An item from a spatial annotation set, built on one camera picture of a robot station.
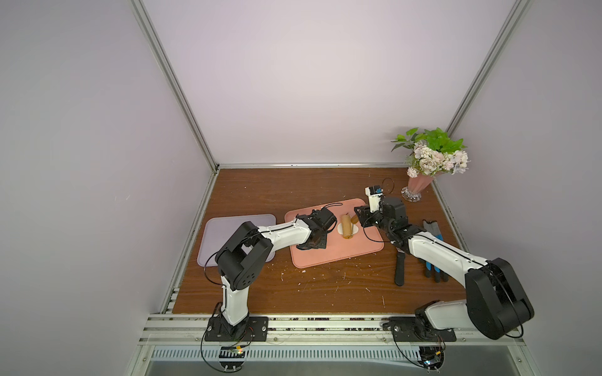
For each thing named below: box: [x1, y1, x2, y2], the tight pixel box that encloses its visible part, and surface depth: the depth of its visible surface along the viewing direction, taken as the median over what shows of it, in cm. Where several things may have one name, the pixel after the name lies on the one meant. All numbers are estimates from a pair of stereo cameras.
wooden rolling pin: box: [340, 212, 354, 239], surface depth 96 cm
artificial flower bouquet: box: [391, 127, 472, 178], surface depth 86 cm
